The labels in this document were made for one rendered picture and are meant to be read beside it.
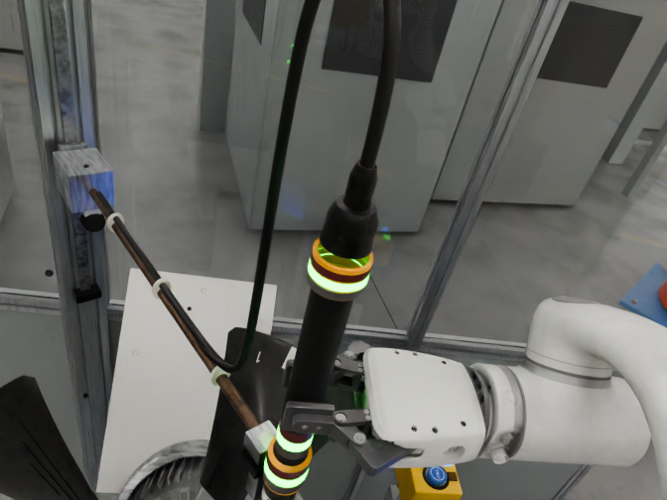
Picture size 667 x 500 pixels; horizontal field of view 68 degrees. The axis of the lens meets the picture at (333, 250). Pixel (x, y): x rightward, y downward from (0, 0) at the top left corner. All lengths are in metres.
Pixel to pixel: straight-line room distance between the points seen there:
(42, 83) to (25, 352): 0.87
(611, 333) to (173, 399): 0.72
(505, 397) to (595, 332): 0.09
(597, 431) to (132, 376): 0.72
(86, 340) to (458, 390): 0.98
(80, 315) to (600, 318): 1.04
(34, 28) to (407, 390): 0.75
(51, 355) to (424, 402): 1.28
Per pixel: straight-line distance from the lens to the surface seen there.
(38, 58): 0.94
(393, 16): 0.29
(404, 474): 1.14
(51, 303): 1.44
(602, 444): 0.53
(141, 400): 0.96
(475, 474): 2.11
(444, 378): 0.48
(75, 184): 0.91
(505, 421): 0.47
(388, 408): 0.44
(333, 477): 2.00
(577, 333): 0.47
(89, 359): 1.34
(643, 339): 0.45
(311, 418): 0.43
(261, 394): 0.72
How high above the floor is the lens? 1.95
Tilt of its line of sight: 34 degrees down
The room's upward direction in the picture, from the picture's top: 14 degrees clockwise
